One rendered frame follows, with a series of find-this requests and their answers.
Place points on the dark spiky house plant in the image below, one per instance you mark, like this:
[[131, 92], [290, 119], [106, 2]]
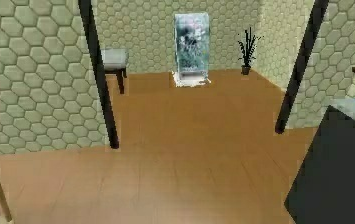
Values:
[[247, 50]]

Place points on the pale glass shower cabin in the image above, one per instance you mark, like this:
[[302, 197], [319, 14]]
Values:
[[191, 46]]

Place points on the grey stool with dark legs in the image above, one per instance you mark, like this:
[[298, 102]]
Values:
[[115, 60]]

